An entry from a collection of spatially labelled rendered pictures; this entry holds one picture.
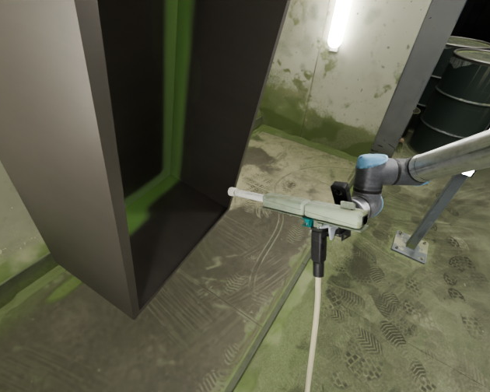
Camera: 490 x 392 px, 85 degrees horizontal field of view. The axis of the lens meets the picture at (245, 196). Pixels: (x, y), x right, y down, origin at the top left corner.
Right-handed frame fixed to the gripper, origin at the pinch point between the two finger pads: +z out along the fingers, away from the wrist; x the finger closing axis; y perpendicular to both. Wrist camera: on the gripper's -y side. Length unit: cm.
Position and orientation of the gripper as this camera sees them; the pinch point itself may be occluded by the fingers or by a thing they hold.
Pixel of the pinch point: (316, 222)
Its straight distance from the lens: 73.3
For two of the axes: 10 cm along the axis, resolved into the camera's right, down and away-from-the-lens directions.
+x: -6.9, -1.6, 7.0
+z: -7.2, 1.8, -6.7
